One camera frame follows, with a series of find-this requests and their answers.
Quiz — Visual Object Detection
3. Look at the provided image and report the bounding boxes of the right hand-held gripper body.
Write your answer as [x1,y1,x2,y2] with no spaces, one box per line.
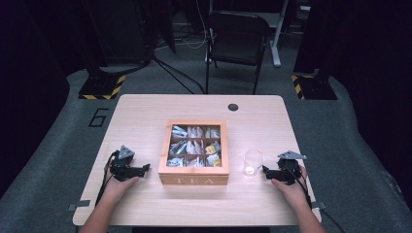
[274,150,307,186]

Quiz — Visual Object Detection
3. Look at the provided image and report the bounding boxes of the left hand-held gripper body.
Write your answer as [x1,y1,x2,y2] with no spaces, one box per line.
[110,145,140,183]

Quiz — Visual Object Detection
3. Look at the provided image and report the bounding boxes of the wooden tea box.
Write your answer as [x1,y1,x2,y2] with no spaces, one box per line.
[157,119,230,186]

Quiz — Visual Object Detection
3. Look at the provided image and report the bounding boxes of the person's left hand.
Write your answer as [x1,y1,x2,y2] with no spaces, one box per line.
[104,176,140,202]

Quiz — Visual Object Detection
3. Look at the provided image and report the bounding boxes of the person's right hand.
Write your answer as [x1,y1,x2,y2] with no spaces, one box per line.
[271,166,309,208]

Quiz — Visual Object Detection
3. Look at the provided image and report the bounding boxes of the clear plastic cup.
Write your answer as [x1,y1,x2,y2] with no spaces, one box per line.
[243,149,264,178]

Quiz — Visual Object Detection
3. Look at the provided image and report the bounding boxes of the pile of tea bags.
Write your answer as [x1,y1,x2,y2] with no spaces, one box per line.
[166,124,223,168]

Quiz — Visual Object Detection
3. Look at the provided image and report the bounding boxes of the black stand with striped base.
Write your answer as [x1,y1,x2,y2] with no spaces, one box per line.
[78,0,126,101]
[291,0,338,101]

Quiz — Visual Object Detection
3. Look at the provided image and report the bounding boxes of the white desk leg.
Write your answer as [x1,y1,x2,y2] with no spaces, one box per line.
[270,0,290,68]

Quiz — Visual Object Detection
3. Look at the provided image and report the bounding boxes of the black folding chair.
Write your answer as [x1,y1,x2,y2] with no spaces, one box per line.
[204,11,272,95]

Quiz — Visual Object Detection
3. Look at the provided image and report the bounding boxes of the black panel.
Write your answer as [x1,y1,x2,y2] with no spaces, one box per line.
[158,0,178,54]

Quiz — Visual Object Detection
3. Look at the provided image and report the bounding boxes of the left hand-held gripper cable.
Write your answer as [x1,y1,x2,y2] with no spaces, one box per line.
[94,150,120,207]

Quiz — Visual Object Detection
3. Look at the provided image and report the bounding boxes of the hand-held gripper cable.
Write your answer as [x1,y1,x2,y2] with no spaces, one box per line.
[94,150,120,207]
[285,164,348,233]

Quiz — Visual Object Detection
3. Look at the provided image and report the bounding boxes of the right hand-held gripper cable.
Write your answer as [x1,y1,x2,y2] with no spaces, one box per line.
[285,164,348,233]

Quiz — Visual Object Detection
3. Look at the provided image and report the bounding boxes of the black floor cable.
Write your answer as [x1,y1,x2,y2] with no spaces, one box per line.
[152,55,207,95]

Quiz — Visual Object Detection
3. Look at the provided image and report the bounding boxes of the white floor cable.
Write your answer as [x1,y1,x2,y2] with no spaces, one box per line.
[181,0,216,50]

